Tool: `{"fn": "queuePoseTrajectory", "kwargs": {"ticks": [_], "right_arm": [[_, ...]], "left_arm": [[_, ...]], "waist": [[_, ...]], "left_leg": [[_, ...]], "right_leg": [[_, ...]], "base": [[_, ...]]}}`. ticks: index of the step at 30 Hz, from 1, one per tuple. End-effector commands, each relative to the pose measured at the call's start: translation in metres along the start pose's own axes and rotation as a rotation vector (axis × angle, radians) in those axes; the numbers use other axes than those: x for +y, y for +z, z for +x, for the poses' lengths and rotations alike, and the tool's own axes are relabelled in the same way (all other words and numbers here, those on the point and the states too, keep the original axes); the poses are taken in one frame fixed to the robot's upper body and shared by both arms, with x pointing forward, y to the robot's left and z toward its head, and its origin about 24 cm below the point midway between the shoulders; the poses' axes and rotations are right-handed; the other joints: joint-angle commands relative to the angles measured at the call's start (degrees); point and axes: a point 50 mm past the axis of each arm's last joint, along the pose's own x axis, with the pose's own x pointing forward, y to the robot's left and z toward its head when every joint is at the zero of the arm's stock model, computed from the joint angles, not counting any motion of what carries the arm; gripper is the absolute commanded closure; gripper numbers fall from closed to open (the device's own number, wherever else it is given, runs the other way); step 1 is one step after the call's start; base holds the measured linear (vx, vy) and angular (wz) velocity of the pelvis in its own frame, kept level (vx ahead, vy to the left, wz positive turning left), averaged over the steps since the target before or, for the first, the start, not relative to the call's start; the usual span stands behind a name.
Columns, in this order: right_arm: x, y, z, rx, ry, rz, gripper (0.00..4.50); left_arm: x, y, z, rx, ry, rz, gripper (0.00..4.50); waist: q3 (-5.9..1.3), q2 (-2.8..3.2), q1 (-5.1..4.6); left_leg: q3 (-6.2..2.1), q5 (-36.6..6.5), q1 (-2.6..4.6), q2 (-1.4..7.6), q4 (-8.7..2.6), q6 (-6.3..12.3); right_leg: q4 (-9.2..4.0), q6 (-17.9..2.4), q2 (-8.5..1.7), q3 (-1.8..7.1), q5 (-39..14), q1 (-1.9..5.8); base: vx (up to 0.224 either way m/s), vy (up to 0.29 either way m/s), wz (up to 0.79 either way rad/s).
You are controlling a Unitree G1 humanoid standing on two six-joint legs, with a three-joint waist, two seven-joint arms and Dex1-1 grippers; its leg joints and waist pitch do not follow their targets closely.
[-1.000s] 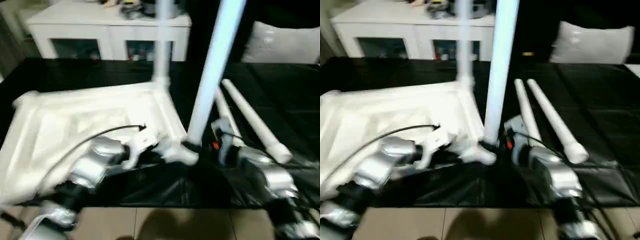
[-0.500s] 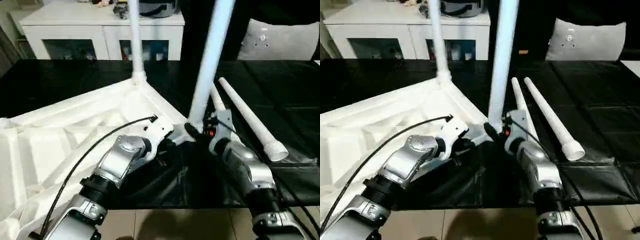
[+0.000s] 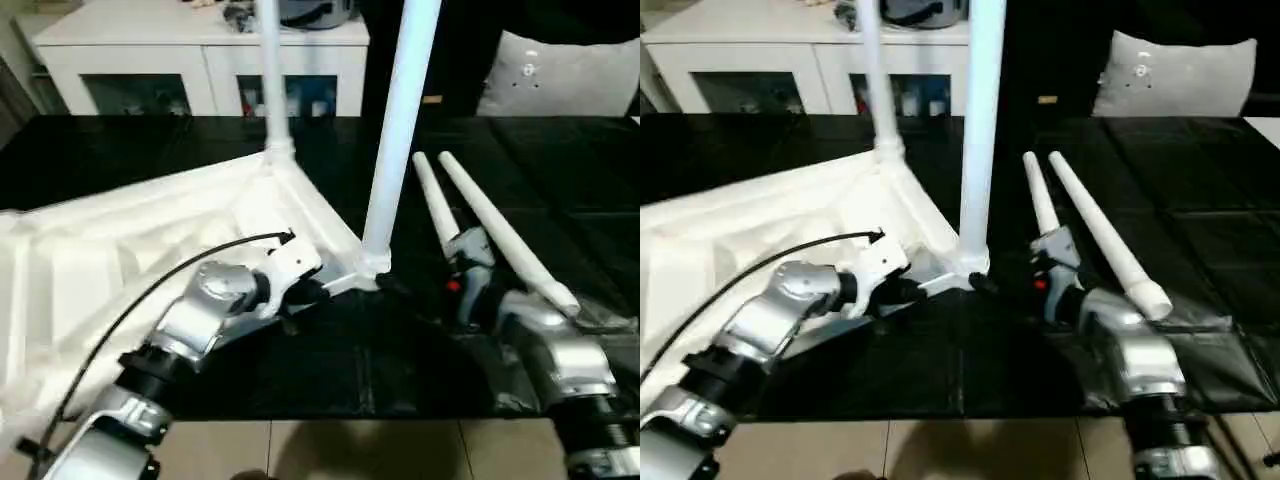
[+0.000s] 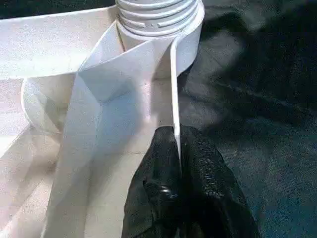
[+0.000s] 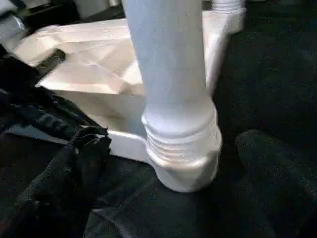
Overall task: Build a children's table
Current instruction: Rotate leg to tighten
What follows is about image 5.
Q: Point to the white plastic table top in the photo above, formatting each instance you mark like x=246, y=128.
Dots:
x=94, y=54

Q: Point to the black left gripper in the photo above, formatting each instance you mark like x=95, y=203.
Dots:
x=34, y=109

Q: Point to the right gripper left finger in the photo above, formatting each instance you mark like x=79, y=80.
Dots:
x=54, y=193

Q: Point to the white plastic table leg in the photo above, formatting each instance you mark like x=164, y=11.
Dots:
x=228, y=6
x=173, y=74

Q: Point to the black work mat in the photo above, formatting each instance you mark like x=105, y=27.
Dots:
x=267, y=74

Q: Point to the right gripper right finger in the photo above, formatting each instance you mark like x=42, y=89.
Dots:
x=282, y=188

